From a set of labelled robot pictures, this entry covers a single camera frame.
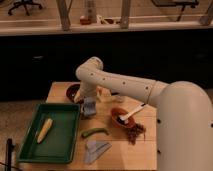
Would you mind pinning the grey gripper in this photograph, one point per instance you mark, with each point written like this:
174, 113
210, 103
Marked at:
89, 106

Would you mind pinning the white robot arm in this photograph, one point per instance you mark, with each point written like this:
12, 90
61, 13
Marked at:
184, 111

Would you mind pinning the dark red bowl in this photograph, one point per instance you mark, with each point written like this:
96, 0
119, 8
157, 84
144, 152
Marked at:
73, 93

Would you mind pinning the orange bowl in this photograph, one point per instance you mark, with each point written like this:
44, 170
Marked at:
118, 118

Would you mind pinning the white plastic spoon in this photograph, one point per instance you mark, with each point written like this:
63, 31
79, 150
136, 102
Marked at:
131, 113

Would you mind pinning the yellow corn cob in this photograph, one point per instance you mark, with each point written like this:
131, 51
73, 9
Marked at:
47, 125

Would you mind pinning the wooden table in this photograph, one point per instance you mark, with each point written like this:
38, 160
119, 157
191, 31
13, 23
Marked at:
121, 156

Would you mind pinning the grey folded cloth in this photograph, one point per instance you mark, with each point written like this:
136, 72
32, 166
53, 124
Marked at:
94, 149

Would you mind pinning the brown dried food pile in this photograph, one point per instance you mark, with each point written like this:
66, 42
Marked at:
134, 132

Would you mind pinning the green plastic tray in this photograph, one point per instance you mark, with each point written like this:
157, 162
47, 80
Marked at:
58, 145

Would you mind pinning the black office chair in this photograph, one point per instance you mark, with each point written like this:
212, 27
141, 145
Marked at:
25, 4

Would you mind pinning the black stand post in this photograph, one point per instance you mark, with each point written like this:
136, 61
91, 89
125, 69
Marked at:
8, 157

